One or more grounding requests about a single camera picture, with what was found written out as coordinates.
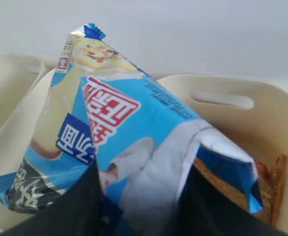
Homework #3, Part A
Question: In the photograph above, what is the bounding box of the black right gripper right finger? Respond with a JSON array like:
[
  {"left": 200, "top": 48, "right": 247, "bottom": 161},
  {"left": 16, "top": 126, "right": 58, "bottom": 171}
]
[{"left": 178, "top": 164, "right": 288, "bottom": 236}]

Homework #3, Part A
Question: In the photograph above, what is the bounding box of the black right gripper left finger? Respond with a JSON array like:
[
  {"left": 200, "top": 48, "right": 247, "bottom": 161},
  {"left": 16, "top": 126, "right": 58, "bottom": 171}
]
[{"left": 1, "top": 163, "right": 101, "bottom": 236}]

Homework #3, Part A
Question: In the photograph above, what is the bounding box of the blue instant noodle bag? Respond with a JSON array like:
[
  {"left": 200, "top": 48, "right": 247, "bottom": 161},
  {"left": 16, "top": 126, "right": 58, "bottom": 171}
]
[{"left": 0, "top": 23, "right": 262, "bottom": 236}]

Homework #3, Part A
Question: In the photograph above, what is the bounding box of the orange instant noodle bag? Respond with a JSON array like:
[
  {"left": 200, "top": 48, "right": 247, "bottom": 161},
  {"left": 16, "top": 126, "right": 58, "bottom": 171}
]
[{"left": 194, "top": 154, "right": 288, "bottom": 227}]

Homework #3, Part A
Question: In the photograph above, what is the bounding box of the cream bin circle mark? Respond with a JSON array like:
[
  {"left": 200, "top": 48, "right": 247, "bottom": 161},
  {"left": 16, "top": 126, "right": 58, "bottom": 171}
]
[{"left": 0, "top": 72, "right": 288, "bottom": 233}]

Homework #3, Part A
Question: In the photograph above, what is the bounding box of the cream bin square mark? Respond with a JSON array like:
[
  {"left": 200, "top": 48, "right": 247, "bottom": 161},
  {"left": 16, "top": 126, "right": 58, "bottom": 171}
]
[{"left": 0, "top": 53, "right": 58, "bottom": 146}]

